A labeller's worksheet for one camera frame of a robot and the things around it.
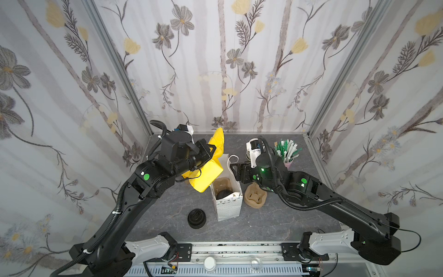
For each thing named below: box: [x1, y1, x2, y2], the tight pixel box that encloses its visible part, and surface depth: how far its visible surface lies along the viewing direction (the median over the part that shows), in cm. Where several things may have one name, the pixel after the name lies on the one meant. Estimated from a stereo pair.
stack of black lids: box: [187, 208, 207, 230], surface depth 82 cm
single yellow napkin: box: [181, 126, 225, 194], surface depth 56 cm
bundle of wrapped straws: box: [272, 139, 303, 163], surface depth 90 cm
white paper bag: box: [210, 154, 243, 222], surface depth 68 cm
